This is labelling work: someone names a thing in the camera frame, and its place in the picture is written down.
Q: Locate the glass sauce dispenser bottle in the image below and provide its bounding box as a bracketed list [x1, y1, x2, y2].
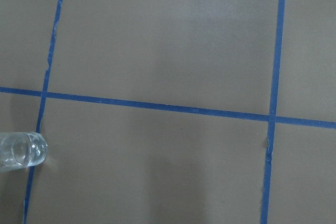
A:
[1, 132, 48, 173]

